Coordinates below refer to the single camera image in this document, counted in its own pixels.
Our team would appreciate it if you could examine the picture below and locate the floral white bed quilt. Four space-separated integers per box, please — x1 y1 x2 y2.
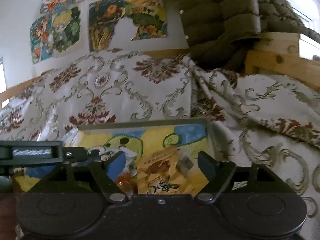
1 49 319 239

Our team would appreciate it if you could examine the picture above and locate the golden yellow snack pouch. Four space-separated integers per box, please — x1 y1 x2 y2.
137 146 208 197

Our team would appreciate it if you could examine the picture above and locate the orange snack packet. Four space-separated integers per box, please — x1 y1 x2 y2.
115 171 138 196

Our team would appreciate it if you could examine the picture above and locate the anime poster lower left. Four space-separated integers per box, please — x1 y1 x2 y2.
29 6 84 64

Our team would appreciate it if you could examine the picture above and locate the person's left hand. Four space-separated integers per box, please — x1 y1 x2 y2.
0 176 17 240

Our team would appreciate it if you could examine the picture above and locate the olive quilted puffer jacket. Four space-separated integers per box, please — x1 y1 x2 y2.
175 0 319 73

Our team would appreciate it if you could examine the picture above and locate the colourful drawing tray liner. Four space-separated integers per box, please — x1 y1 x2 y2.
13 123 209 196

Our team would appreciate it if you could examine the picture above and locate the grey shallow tray box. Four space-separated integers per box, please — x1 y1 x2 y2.
12 117 217 196

